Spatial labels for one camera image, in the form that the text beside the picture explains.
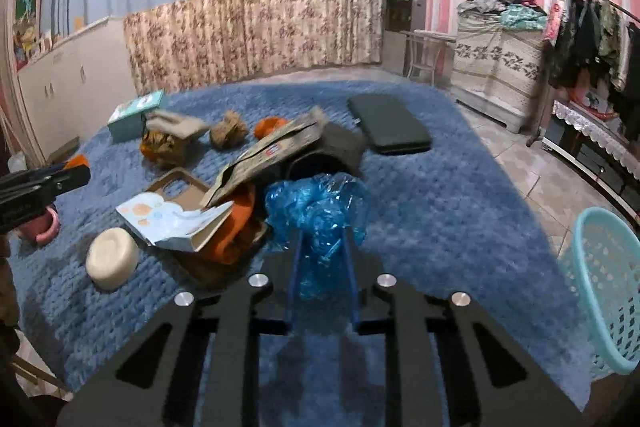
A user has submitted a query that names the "blue plastic bag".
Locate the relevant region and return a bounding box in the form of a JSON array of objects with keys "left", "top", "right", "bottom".
[{"left": 265, "top": 172, "right": 371, "bottom": 301}]

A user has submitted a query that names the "lace covered tv stand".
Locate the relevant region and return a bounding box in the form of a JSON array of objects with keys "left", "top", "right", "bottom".
[{"left": 541, "top": 100, "right": 639, "bottom": 225}]

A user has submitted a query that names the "light blue laundry basket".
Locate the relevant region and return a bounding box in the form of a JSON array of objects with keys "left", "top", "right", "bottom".
[{"left": 559, "top": 207, "right": 639, "bottom": 379}]

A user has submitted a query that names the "white patterned paper box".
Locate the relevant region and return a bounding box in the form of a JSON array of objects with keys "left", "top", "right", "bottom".
[{"left": 116, "top": 192, "right": 232, "bottom": 254}]

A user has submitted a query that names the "blue knitted table cloth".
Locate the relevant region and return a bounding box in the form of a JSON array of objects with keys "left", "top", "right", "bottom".
[{"left": 10, "top": 81, "right": 592, "bottom": 426}]

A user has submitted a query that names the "clothes rack with garments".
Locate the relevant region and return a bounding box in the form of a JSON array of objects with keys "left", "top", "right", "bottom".
[{"left": 526, "top": 0, "right": 639, "bottom": 150}]

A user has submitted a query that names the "round cream lid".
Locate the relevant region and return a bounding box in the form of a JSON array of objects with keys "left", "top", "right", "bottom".
[{"left": 86, "top": 228, "right": 140, "bottom": 291}]

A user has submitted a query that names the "teal tissue box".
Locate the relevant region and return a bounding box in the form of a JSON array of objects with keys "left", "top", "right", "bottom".
[{"left": 107, "top": 90, "right": 165, "bottom": 143}]

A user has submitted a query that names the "white low cabinet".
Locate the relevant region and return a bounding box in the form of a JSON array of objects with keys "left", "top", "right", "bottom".
[{"left": 18, "top": 17, "right": 137, "bottom": 161}]

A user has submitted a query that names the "grey printed snack bag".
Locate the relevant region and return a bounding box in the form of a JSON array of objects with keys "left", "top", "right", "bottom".
[{"left": 201, "top": 106, "right": 329, "bottom": 208}]

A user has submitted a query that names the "orange peel piece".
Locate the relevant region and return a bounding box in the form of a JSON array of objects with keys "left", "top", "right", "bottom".
[{"left": 254, "top": 116, "right": 288, "bottom": 140}]

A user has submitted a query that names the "black bag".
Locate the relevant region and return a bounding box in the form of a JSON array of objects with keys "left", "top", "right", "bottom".
[{"left": 286, "top": 122, "right": 367, "bottom": 181}]

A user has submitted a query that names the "brown cardboard tray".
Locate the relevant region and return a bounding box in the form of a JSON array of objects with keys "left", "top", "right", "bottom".
[{"left": 145, "top": 168, "right": 209, "bottom": 210}]

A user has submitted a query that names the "water dispenser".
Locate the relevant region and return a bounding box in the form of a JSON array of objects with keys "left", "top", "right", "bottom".
[{"left": 381, "top": 0, "right": 426, "bottom": 76}]

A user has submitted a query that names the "orange peel with pith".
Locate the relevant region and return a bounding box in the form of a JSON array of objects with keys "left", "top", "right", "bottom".
[{"left": 140, "top": 130, "right": 188, "bottom": 168}]

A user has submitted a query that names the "black flat case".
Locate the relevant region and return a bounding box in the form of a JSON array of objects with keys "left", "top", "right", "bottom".
[{"left": 347, "top": 93, "right": 433, "bottom": 155}]

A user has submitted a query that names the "pile of clothes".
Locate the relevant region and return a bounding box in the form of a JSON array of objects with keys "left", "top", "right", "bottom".
[{"left": 457, "top": 0, "right": 548, "bottom": 31}]

